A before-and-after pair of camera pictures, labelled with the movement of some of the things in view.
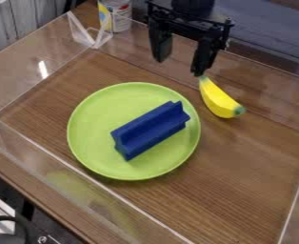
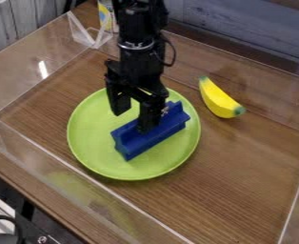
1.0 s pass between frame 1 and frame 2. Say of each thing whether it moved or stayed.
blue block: stayed
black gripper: moved
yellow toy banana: stayed
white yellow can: stayed
